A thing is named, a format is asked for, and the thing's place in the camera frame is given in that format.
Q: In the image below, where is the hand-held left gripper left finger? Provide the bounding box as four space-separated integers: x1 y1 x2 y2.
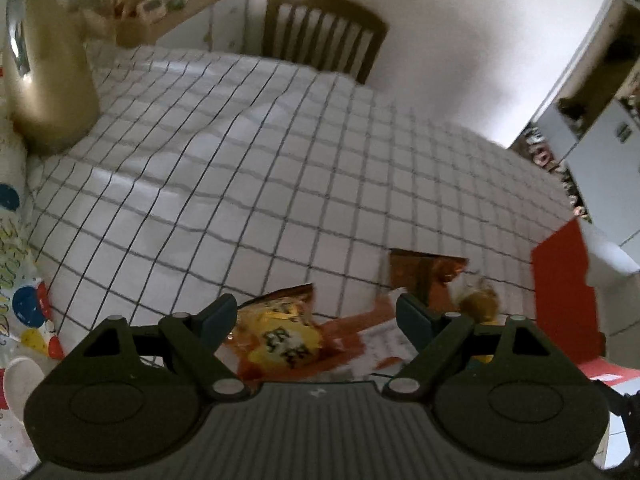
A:
82 293 252 402

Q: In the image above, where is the wooden slat-back chair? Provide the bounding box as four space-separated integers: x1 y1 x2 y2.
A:
261 0 390 85

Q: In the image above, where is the checkered white tablecloth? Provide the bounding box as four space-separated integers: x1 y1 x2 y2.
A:
25 42 583 378

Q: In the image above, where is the polka dot paper bag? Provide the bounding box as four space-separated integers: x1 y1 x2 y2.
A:
0 110 67 480

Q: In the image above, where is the round bun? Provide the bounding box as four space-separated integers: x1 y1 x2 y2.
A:
449 272 501 325

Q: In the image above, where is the white low cabinet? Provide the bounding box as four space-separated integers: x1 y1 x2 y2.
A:
530 97 640 247

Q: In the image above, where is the cluster of small floor items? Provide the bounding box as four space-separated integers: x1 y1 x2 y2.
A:
519 124 592 221

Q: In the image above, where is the white sideboard with wooden top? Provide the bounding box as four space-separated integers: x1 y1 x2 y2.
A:
82 0 252 57

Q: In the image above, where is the yellow snack bag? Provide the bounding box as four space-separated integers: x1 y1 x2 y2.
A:
226 282 327 382

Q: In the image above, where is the orange foil snack bag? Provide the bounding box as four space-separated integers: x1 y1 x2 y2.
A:
387 248 471 312

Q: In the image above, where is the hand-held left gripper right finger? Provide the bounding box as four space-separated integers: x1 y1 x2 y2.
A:
381 292 549 402

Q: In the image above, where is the white mug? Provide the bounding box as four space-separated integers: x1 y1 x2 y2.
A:
0 357 47 413

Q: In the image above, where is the gold thermos jug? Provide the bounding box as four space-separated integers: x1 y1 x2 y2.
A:
0 0 104 157

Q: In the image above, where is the orange and white flat packet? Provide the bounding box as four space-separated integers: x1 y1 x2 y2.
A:
320 296 418 377

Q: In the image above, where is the red cardboard box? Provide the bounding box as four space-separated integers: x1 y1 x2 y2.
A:
530 220 640 397

